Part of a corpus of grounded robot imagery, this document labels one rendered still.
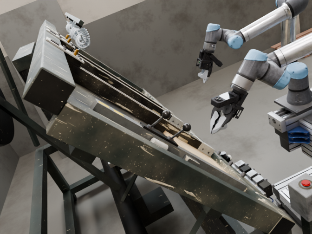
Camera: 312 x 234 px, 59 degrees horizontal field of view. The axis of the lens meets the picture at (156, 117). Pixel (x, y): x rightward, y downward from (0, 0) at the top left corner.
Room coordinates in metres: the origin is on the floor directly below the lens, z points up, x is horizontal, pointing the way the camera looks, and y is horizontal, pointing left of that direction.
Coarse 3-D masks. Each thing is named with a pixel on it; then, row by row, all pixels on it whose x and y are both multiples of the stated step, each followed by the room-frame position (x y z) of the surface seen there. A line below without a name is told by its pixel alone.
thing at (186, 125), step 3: (186, 123) 1.01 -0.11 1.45; (183, 126) 1.00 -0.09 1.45; (186, 126) 1.00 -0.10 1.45; (189, 126) 1.00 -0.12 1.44; (183, 129) 1.00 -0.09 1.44; (186, 129) 0.99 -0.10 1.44; (189, 129) 0.99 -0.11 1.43; (180, 132) 1.02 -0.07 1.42; (174, 135) 1.03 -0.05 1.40; (177, 135) 1.03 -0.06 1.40; (171, 138) 1.04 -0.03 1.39
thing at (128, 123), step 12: (96, 108) 0.98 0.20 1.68; (108, 108) 0.99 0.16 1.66; (120, 120) 0.99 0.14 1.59; (132, 120) 1.03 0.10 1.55; (144, 132) 1.00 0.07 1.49; (168, 144) 1.02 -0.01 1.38; (180, 156) 1.02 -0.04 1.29; (192, 156) 1.03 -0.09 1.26; (204, 168) 1.04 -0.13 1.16; (216, 168) 1.07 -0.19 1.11; (228, 180) 1.06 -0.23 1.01
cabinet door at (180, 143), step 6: (168, 132) 1.38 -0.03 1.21; (174, 138) 1.31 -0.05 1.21; (180, 144) 1.24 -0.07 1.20; (186, 144) 1.35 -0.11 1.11; (192, 150) 1.29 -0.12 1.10; (198, 150) 1.39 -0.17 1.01; (198, 156) 1.22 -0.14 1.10; (204, 156) 1.33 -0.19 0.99; (210, 162) 1.26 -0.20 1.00; (216, 162) 1.35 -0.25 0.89
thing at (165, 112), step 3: (162, 111) 1.01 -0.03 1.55; (165, 111) 0.99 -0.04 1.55; (168, 111) 0.99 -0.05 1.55; (162, 114) 0.99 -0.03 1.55; (165, 114) 0.98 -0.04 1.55; (168, 114) 0.98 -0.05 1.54; (162, 117) 1.00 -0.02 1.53; (165, 117) 0.98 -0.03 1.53; (168, 117) 0.98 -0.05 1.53; (159, 120) 1.01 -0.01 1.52; (153, 123) 1.02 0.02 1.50; (150, 126) 1.03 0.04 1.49
